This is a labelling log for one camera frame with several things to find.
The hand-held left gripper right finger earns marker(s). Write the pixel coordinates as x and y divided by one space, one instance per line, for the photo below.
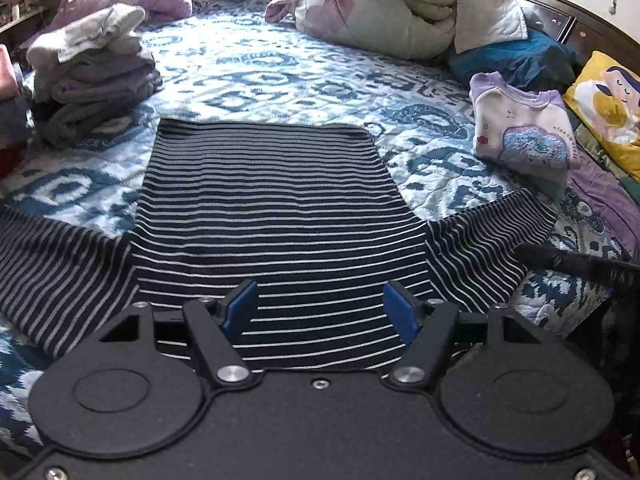
400 312

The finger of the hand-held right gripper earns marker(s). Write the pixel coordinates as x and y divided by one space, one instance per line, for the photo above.
575 262

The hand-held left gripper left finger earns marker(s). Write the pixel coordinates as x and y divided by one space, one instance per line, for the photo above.
240 305

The black white striped shirt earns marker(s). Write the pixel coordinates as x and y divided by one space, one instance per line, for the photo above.
270 210

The mint green folded garment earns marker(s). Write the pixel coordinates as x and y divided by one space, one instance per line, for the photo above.
552 185

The lavender white sweatshirt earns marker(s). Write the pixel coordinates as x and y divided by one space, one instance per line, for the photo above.
520 125

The yellow printed cushion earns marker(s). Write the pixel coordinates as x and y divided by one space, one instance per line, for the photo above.
600 105

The teal blue blanket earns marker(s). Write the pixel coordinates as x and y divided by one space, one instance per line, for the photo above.
515 60

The dark wooden headboard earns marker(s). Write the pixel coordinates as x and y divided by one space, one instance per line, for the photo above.
565 20

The red folded garment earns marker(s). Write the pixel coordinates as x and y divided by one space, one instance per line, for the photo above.
7 160

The white pink floral comforter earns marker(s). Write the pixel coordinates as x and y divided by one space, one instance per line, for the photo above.
390 20

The blue grey folded garment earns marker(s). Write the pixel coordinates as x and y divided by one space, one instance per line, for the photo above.
12 120

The white crumpled cloth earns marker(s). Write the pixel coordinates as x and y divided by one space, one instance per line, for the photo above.
85 30

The pink folded garment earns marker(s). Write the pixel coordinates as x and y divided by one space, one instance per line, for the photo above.
6 75

